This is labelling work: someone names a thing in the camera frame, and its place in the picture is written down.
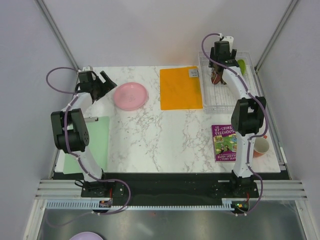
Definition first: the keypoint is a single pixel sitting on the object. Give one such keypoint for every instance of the pink plate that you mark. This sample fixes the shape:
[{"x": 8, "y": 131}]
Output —
[{"x": 130, "y": 96}]

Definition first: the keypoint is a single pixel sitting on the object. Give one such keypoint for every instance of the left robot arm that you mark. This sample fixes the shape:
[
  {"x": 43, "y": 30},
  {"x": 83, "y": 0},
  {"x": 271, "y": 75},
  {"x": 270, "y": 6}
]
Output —
[{"x": 70, "y": 132}]

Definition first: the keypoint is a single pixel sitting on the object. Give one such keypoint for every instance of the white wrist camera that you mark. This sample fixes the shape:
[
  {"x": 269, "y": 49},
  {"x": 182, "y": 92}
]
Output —
[
  {"x": 229, "y": 39},
  {"x": 87, "y": 68}
]

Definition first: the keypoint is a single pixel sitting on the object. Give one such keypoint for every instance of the red floral plate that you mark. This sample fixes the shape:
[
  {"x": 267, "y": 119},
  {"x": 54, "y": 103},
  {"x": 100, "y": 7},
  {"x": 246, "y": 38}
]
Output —
[{"x": 215, "y": 77}]

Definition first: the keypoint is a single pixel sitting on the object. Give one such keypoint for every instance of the orange white mug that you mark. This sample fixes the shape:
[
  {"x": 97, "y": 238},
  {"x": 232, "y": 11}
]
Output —
[{"x": 261, "y": 146}]

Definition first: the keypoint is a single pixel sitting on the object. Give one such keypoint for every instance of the green plate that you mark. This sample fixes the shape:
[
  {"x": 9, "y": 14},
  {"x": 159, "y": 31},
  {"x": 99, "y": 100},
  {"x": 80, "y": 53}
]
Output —
[{"x": 242, "y": 66}]

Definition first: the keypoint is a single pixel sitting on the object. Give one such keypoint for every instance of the white slotted cable duct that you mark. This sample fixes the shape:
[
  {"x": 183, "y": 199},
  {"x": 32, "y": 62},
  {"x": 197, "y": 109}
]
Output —
[{"x": 99, "y": 205}]

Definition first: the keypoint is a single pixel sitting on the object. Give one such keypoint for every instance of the green cutting mat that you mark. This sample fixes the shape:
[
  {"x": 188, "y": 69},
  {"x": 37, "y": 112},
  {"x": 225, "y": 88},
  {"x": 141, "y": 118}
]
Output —
[{"x": 98, "y": 144}]

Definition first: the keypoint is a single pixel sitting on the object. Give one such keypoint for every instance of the lavender round object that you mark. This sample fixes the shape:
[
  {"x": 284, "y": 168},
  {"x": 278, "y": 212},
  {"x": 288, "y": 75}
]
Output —
[{"x": 86, "y": 235}]

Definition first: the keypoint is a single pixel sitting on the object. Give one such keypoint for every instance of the orange cutting mat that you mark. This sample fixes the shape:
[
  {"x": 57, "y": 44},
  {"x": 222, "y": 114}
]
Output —
[{"x": 180, "y": 89}]

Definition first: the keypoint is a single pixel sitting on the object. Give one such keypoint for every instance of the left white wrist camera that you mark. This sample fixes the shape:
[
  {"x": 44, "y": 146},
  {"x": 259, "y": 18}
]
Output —
[{"x": 87, "y": 68}]

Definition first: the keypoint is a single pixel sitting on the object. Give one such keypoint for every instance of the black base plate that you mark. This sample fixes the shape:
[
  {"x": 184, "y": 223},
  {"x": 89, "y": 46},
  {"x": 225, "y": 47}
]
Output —
[{"x": 169, "y": 189}]

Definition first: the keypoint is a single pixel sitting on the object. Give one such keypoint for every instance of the clear wire dish rack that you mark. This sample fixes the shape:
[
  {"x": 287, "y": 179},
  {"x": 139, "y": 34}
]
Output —
[{"x": 218, "y": 98}]

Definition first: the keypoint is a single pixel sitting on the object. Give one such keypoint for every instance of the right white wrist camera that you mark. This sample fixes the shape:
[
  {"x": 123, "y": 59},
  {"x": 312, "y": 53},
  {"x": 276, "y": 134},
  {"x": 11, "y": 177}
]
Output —
[{"x": 229, "y": 39}]

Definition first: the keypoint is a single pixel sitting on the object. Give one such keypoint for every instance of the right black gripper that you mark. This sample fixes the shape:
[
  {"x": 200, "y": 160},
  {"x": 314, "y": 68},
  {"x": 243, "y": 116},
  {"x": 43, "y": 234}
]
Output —
[{"x": 233, "y": 54}]

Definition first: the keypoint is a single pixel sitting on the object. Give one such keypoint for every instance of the purple treehouse book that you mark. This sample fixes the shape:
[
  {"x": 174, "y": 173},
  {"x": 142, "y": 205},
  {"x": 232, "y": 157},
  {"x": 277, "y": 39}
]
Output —
[{"x": 224, "y": 142}]

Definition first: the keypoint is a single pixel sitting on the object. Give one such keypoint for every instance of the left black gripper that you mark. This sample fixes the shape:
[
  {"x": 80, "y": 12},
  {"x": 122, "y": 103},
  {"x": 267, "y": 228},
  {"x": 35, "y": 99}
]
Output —
[{"x": 100, "y": 95}]

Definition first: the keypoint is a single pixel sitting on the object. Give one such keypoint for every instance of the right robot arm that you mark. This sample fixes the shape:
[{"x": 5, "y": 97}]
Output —
[{"x": 248, "y": 114}]

